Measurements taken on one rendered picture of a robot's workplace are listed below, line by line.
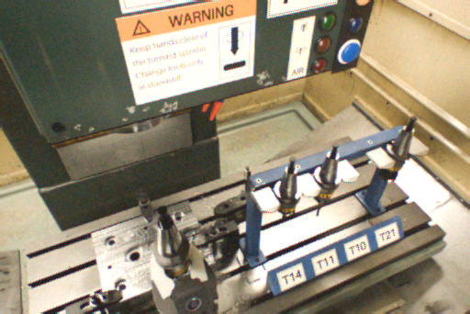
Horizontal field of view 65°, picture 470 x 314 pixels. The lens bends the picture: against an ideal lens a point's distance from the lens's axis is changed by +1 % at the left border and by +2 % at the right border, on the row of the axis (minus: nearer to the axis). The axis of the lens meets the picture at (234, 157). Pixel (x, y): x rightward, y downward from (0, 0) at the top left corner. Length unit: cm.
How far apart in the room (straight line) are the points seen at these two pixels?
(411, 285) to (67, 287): 107
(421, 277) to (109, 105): 119
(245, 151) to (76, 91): 148
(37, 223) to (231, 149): 93
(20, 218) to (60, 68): 145
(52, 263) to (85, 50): 90
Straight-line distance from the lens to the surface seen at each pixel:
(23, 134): 132
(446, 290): 142
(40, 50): 41
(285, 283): 107
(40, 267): 125
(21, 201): 190
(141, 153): 139
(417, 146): 108
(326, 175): 88
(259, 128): 199
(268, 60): 50
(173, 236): 60
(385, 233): 121
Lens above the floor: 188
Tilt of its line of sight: 46 degrees down
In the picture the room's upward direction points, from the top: straight up
